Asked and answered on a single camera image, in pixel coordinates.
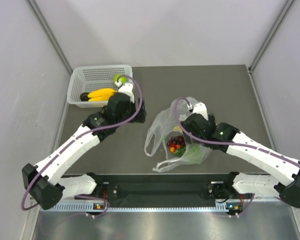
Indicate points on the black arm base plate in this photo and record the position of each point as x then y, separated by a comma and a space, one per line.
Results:
164, 190

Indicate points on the red grape bunch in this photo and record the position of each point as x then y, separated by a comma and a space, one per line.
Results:
176, 144

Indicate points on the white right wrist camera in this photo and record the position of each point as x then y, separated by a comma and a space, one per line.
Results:
198, 108

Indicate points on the yellow banana bunch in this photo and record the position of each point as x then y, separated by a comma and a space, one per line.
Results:
101, 95

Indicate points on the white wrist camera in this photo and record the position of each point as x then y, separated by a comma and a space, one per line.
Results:
198, 108
127, 89

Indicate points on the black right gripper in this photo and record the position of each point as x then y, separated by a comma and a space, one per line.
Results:
211, 118

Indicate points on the clear plastic bag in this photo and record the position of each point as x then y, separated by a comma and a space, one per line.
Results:
165, 133

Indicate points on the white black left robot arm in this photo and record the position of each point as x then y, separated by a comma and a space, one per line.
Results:
45, 181

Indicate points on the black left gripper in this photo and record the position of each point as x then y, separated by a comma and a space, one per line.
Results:
140, 118

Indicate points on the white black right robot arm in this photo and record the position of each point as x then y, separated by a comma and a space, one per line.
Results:
283, 173

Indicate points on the white perforated plastic basket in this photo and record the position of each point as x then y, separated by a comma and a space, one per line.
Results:
86, 79

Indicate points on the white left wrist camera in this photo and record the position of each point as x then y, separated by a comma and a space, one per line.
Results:
127, 89

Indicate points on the white slotted cable duct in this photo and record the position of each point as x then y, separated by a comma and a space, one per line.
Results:
93, 207

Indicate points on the green apple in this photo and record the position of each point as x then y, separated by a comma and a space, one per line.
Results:
120, 79

